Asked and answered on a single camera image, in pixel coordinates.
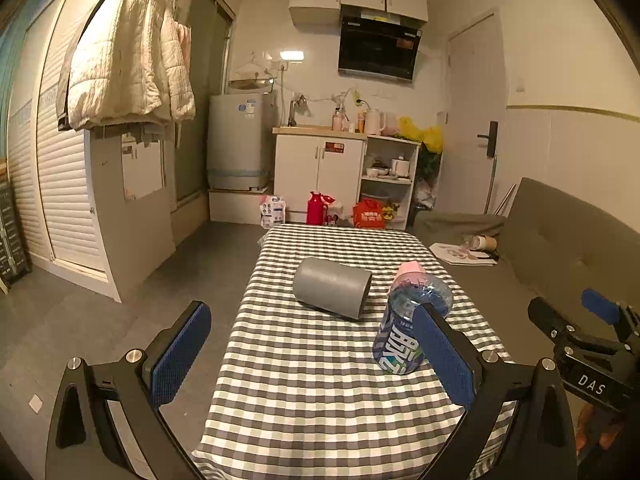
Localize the white open shelf unit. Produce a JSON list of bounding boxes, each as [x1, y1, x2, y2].
[[359, 135, 421, 231]]

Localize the printed booklet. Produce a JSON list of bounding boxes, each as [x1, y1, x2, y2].
[[429, 242, 500, 266]]

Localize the black door handle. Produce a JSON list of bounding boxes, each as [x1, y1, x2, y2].
[[477, 121, 499, 157]]

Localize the white puffer jacket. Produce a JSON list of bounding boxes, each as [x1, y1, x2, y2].
[[56, 0, 197, 132]]

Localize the white sink cabinet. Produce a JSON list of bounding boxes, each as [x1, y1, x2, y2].
[[272, 126, 369, 226]]

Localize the person's right hand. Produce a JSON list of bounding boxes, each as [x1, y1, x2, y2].
[[575, 402, 627, 457]]

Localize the grey cylinder roll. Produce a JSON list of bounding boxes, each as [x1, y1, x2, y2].
[[292, 257, 373, 321]]

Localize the checkered tablecloth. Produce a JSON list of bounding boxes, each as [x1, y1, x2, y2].
[[191, 223, 518, 480]]

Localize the white washer platform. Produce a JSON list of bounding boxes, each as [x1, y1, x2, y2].
[[208, 187, 275, 226]]

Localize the black range hood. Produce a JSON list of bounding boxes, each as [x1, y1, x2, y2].
[[338, 4, 422, 82]]

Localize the metal basin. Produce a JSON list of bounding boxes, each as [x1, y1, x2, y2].
[[228, 78, 275, 95]]

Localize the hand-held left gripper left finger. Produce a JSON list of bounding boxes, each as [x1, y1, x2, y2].
[[46, 301, 213, 480]]

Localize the black crate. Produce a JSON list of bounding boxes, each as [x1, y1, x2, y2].
[[0, 177, 32, 292]]

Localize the grey-green sofa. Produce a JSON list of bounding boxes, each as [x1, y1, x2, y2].
[[412, 177, 640, 361]]

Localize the metal faucet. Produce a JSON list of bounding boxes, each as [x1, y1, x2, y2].
[[288, 94, 307, 127]]

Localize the white door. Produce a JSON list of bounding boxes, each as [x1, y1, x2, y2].
[[446, 7, 508, 217]]

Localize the red thermos jug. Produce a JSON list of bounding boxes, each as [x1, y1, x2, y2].
[[306, 191, 335, 226]]

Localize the red bag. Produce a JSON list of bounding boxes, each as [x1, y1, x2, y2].
[[353, 198, 385, 230]]

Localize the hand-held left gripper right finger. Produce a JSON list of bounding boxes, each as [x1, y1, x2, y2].
[[412, 302, 578, 480]]

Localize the white printed package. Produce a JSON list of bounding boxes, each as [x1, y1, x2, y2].
[[259, 195, 288, 230]]

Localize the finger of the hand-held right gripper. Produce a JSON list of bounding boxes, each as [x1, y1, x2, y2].
[[528, 297, 585, 345], [581, 288, 640, 347]]

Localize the white slatted wardrobe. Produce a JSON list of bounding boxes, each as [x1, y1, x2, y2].
[[7, 0, 177, 304]]

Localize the white washing machine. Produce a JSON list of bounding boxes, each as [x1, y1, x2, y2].
[[206, 93, 279, 192]]

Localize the blue water bottle pink cap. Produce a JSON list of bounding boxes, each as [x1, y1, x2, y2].
[[372, 261, 454, 375]]

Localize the yellow flowers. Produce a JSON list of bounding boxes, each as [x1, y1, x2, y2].
[[396, 116, 445, 155]]

